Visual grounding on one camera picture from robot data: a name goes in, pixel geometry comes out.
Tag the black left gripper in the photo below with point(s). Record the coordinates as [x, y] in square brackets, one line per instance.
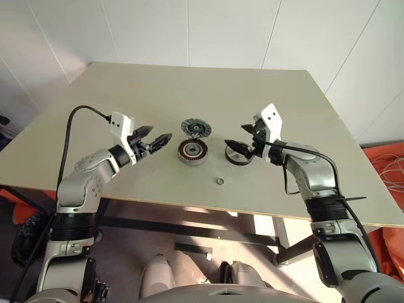
[139, 146]

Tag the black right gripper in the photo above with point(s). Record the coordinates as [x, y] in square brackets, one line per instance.
[259, 139]

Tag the stator with copper windings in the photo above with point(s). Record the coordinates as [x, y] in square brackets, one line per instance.
[191, 149]

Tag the silver motor cover circuit board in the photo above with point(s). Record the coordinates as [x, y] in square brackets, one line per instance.
[195, 127]

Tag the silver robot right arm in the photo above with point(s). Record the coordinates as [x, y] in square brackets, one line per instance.
[315, 176]

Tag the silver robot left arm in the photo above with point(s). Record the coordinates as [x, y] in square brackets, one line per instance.
[85, 170]

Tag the black flat floor bar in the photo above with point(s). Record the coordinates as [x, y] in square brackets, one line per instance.
[192, 248]

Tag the black zip tie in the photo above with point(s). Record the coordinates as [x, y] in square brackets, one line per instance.
[356, 198]

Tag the beige robot left leg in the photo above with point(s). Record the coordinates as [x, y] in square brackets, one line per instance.
[158, 274]

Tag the beige robot leg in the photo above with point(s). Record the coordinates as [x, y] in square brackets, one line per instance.
[249, 276]
[158, 274]

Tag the beige robot right leg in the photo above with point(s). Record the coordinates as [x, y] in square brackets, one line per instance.
[249, 276]

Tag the orange fabric cushion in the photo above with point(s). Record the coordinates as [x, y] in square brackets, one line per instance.
[388, 252]
[23, 214]

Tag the black speckled rounded object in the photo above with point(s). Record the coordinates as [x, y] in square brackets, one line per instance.
[28, 233]

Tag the grey robot torso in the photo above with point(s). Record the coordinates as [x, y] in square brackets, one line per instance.
[205, 295]

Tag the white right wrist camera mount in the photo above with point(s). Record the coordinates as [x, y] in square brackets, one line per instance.
[271, 118]

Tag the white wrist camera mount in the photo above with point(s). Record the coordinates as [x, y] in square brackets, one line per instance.
[271, 118]
[121, 123]

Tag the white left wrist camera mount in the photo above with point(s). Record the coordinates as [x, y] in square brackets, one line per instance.
[121, 123]

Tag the black metal table frame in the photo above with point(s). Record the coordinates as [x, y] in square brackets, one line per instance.
[189, 227]

